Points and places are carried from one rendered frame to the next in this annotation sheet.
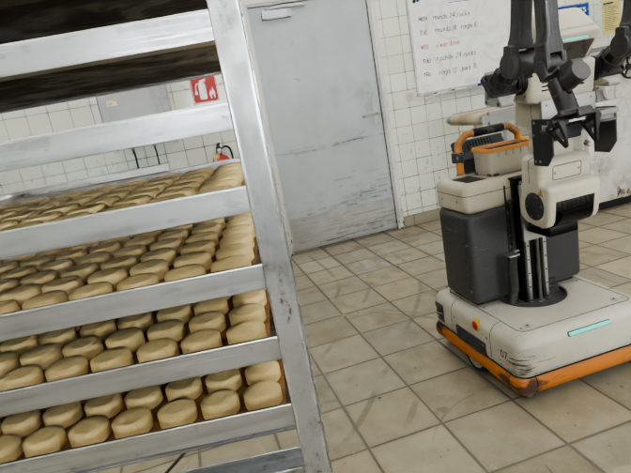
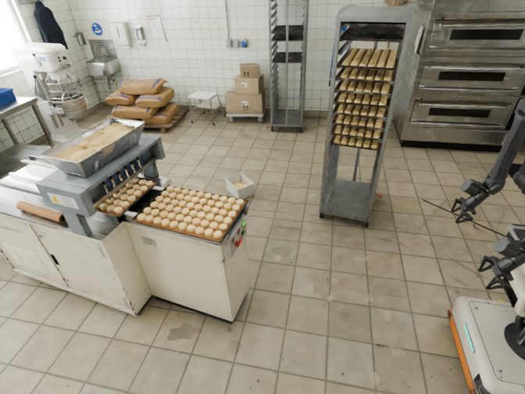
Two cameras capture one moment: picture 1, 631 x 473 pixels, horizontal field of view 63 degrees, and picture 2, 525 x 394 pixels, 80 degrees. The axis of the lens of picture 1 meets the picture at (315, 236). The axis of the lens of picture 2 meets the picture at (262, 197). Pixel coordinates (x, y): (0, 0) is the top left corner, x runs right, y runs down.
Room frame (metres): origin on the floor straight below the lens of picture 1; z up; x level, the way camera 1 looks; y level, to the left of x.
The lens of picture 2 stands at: (1.11, -2.39, 2.11)
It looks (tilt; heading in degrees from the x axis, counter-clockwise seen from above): 36 degrees down; 116
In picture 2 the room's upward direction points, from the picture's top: 2 degrees counter-clockwise
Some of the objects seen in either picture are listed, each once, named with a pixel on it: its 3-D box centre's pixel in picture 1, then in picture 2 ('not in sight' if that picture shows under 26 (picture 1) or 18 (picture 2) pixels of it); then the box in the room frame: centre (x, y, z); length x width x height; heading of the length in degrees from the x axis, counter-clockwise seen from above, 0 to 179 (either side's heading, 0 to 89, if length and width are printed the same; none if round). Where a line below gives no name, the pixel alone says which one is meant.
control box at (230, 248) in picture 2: not in sight; (236, 235); (0.32, -1.18, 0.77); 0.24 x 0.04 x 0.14; 94
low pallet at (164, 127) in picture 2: not in sight; (147, 119); (-2.93, 1.45, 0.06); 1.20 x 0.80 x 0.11; 15
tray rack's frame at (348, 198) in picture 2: not in sight; (360, 126); (0.76, 0.36, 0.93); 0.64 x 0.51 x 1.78; 93
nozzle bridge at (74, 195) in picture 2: not in sight; (112, 180); (-0.55, -1.24, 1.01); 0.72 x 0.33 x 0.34; 94
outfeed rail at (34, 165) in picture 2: not in sight; (120, 183); (-0.67, -1.10, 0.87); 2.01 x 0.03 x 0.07; 4
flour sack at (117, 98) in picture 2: not in sight; (127, 94); (-3.18, 1.41, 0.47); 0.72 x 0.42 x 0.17; 103
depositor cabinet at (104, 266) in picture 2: not in sight; (89, 231); (-1.02, -1.27, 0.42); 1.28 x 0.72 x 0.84; 4
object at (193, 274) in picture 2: not in sight; (194, 258); (-0.04, -1.20, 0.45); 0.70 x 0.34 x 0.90; 4
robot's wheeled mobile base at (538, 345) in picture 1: (532, 319); (523, 355); (2.07, -0.87, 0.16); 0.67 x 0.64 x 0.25; 13
